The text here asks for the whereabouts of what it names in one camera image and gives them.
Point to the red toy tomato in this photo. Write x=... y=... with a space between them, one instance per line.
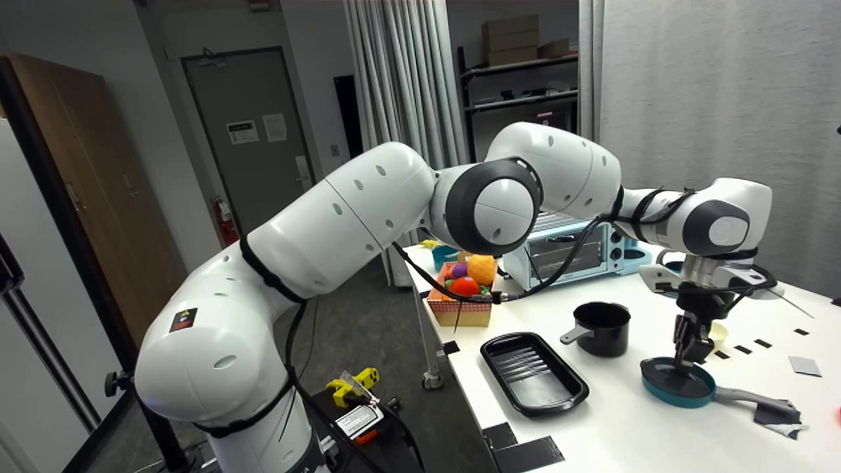
x=464 y=288

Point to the grey square pad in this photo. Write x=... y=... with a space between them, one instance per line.
x=805 y=366

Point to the brown wooden cabinet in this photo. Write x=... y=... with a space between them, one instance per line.
x=80 y=174

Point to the teal frying pan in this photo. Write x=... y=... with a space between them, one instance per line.
x=673 y=396

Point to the large black tape strip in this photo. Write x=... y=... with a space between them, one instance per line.
x=527 y=455

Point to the orange toy fruit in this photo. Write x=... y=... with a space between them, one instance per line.
x=482 y=267

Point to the black pan lid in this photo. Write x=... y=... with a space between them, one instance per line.
x=675 y=379

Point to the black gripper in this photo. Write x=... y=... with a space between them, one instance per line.
x=701 y=312

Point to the grey door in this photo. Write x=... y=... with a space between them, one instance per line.
x=251 y=174

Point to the teal cup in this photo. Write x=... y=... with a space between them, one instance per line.
x=441 y=253

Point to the black controller box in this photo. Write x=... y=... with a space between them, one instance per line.
x=362 y=425

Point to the black pot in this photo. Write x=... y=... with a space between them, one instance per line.
x=604 y=329

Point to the light blue toaster oven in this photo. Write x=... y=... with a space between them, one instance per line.
x=613 y=251

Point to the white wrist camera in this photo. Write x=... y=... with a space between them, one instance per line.
x=665 y=280

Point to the metal clamp pole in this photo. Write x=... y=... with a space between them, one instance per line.
x=428 y=350

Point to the red fire extinguisher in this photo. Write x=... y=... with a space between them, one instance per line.
x=227 y=228

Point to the black tripod stand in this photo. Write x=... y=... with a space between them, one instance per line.
x=131 y=421

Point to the wooden fruit crate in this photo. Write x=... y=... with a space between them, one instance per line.
x=464 y=312

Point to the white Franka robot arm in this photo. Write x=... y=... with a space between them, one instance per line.
x=349 y=219

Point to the black ridged baking tray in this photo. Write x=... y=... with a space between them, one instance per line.
x=528 y=372

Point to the purple toy fruit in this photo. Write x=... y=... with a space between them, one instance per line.
x=457 y=270

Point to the yellow clamp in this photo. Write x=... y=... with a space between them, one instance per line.
x=352 y=384

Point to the grey partition curtain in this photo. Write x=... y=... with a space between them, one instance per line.
x=718 y=106

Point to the cardboard box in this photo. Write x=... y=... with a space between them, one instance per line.
x=510 y=41

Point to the white pleated curtain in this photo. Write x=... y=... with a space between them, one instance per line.
x=402 y=79

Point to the black storage shelf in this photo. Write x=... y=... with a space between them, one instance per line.
x=516 y=88

